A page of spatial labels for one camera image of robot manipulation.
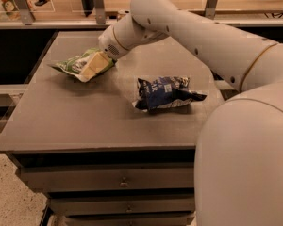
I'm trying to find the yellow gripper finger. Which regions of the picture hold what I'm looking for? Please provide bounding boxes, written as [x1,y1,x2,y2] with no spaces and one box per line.
[79,52,111,81]

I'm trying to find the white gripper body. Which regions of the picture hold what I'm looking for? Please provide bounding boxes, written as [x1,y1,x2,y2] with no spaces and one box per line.
[98,25,126,60]

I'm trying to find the green jalapeno chip bag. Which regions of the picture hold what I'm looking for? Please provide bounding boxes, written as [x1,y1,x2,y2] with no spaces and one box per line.
[50,48,114,83]

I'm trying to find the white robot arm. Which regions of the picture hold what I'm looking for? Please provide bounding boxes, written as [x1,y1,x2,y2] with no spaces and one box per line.
[99,0,283,226]

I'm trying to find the orange soda can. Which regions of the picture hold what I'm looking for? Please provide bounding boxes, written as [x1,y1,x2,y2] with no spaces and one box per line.
[117,9,130,20]

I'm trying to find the blue chip bag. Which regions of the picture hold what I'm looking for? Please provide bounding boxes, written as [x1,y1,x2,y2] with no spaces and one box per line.
[133,76,207,111]

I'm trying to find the grey drawer cabinet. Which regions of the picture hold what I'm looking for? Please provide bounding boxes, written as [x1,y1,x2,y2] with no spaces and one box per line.
[0,28,225,226]

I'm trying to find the small black object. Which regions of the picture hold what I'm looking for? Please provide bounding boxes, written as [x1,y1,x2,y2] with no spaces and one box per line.
[35,0,49,7]

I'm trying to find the top grey drawer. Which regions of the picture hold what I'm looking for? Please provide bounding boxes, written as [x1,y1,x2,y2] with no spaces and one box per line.
[17,164,194,193]

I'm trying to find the grey drawer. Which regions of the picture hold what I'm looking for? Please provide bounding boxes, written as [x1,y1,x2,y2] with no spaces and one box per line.
[17,164,194,193]
[48,194,195,216]
[64,213,194,226]

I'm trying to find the middle grey drawer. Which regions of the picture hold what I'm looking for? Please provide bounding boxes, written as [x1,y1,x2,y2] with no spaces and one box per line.
[48,194,195,216]

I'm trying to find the bottom grey drawer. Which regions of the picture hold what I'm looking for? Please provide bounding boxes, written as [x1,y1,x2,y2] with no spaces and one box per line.
[64,213,194,226]

